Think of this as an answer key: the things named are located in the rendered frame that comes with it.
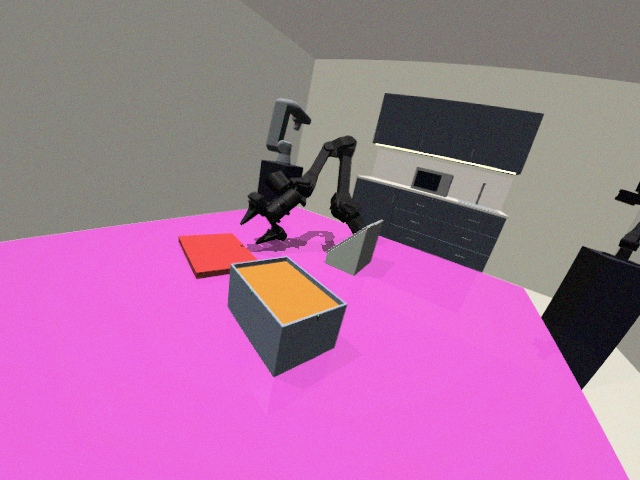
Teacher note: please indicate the red lid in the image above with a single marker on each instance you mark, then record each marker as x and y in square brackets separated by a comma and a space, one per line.
[211, 254]

